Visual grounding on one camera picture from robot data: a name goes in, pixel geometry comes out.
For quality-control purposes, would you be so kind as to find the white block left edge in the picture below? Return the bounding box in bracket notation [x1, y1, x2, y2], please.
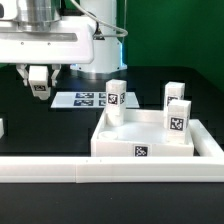
[0, 118, 4, 139]

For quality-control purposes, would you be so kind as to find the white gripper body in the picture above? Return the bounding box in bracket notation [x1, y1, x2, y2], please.
[0, 16, 95, 64]

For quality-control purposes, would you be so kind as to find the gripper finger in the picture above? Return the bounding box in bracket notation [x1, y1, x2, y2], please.
[16, 64, 29, 86]
[50, 64, 61, 87]

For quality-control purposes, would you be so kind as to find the white square table top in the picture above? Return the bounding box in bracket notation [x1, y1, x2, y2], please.
[91, 109, 194, 157]

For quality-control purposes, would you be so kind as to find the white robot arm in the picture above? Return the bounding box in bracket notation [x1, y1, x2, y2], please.
[0, 0, 127, 88]

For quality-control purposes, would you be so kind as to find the white base marker plate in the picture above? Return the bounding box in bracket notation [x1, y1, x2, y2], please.
[50, 91, 140, 109]

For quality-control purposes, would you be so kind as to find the white L-shaped obstacle fence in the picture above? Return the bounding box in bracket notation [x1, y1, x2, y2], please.
[0, 119, 224, 183]

